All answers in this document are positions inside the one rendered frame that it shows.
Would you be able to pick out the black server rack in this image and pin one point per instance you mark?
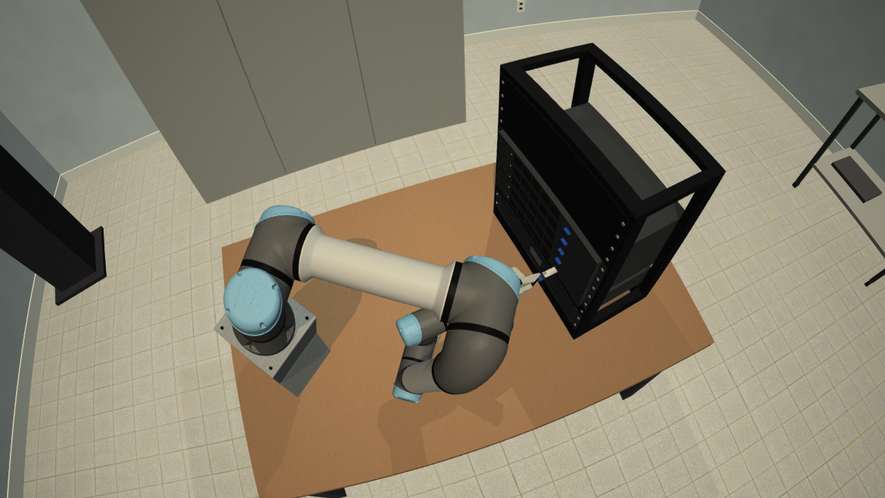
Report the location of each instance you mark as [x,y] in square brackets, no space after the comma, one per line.
[554,180]

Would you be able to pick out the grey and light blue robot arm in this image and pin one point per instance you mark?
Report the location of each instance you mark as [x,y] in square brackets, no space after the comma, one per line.
[474,301]

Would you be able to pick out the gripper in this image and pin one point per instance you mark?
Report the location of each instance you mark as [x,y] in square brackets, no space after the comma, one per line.
[526,281]

